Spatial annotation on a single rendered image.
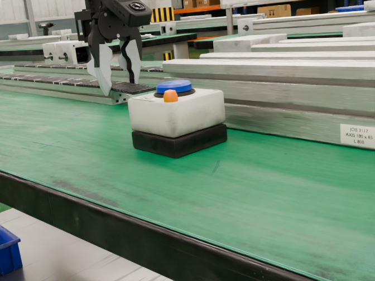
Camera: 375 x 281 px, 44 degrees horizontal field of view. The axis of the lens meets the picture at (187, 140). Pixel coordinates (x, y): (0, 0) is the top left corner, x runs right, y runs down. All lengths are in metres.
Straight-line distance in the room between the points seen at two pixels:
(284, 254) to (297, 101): 0.25
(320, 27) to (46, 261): 1.58
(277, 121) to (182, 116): 0.11
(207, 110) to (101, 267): 1.02
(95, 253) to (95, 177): 1.10
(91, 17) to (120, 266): 0.84
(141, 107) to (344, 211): 0.26
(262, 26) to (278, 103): 1.96
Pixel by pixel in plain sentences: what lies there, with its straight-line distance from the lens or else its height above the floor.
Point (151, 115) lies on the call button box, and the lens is 0.50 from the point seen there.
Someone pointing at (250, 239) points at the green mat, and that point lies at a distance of 0.31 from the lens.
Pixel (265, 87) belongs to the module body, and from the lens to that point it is 0.54.
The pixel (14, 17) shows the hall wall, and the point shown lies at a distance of 12.95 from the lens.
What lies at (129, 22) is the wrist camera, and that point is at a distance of 0.78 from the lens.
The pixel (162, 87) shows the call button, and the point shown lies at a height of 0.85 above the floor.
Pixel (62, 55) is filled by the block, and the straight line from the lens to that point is 1.69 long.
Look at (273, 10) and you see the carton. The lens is 5.25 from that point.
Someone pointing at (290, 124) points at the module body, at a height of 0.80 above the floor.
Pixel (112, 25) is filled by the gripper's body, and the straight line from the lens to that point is 0.84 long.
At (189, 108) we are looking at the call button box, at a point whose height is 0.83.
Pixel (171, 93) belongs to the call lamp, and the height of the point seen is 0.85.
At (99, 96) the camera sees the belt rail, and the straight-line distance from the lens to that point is 0.91.
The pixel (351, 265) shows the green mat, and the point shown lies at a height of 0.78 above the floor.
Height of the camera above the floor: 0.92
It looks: 15 degrees down
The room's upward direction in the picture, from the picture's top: 6 degrees counter-clockwise
